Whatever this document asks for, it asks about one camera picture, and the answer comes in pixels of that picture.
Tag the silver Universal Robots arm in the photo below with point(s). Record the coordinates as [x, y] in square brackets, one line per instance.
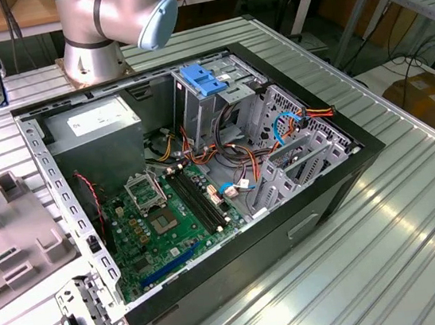
[88, 63]

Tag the metal disk bay cage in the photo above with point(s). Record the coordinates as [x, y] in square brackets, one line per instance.
[281, 190]

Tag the black RAM slot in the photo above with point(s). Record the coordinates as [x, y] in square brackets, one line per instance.
[205, 200]
[193, 205]

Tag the metal optical drive cage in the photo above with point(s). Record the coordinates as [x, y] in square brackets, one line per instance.
[200, 120]

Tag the CPU socket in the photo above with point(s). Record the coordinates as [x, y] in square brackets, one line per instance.
[163, 221]

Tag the blue drive latch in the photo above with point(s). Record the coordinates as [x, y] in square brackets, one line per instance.
[202, 80]

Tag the green motherboard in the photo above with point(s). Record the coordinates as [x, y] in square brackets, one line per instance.
[162, 258]

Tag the blue expansion slot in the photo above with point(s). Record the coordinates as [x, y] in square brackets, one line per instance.
[171, 265]

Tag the black open PC case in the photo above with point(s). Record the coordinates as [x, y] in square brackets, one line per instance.
[237, 280]

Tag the grey power supply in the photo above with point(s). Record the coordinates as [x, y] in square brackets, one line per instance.
[96, 154]

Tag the grey parts rack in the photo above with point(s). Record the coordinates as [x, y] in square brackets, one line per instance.
[21, 228]

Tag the hinged metal slot bracket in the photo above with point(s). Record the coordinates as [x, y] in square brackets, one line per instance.
[95, 302]

